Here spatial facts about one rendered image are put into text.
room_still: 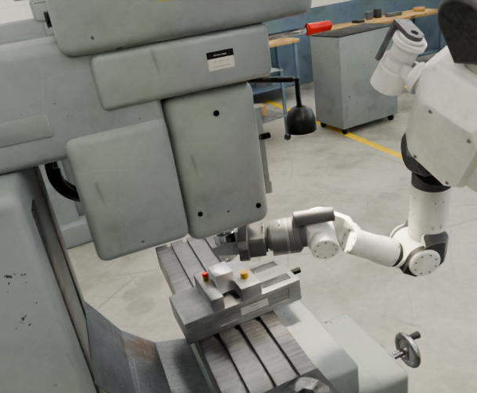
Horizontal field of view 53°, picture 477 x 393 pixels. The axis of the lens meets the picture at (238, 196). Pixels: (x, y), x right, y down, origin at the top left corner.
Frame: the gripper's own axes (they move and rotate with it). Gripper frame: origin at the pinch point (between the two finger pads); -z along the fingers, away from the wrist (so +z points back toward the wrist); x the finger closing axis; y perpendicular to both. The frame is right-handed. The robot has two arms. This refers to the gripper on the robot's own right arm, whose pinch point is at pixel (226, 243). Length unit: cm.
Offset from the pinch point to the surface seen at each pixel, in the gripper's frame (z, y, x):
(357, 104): 124, 91, -435
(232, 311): -2.3, 23.6, -4.3
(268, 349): 6.3, 28.6, 6.4
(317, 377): 16.2, 10.1, 35.4
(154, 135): -7.4, -33.9, 15.9
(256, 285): 5.2, 18.1, -7.2
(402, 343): 48, 58, -21
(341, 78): 107, 57, -427
